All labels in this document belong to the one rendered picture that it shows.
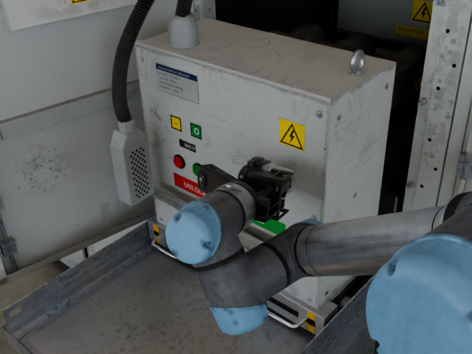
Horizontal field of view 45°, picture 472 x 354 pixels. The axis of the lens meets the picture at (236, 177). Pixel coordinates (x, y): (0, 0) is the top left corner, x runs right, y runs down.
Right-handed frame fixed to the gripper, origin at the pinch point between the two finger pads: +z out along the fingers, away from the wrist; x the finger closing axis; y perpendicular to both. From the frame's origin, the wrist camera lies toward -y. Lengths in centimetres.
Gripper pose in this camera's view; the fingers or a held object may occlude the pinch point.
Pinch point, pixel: (271, 171)
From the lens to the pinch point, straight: 106.7
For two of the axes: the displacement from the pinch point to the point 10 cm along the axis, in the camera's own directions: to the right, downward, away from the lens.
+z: 4.3, -2.5, 8.7
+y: 9.0, 2.1, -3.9
